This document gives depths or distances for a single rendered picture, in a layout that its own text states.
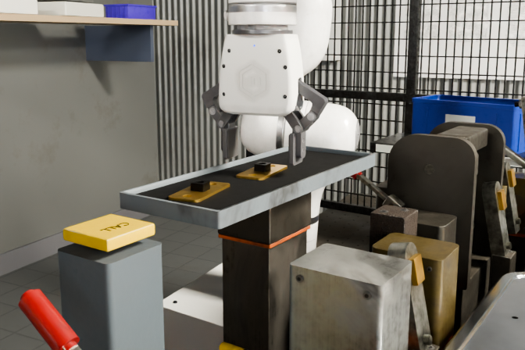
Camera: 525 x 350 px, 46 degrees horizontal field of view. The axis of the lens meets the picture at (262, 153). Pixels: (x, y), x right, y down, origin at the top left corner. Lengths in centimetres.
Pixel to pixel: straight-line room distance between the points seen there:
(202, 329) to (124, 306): 68
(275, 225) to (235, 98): 16
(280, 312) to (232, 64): 31
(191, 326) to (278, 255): 53
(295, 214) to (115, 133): 370
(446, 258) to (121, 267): 38
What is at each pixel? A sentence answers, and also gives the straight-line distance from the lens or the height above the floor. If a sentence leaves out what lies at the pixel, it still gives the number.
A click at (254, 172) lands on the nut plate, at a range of 79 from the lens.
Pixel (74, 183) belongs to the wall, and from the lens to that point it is 419.
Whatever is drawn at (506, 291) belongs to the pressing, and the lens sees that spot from 90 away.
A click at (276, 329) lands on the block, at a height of 97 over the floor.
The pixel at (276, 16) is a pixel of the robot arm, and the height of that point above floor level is 135.
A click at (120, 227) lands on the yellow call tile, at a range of 59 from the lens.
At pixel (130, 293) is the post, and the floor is 111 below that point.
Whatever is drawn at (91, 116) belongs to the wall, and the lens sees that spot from 425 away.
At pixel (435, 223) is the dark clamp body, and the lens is 89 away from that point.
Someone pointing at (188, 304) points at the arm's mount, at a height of 80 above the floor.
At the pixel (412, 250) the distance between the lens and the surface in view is 71.
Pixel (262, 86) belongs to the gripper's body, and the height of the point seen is 127.
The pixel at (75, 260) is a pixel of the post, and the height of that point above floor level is 114.
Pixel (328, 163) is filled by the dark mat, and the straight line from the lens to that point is 86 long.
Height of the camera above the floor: 133
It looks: 11 degrees down
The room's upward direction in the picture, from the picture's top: straight up
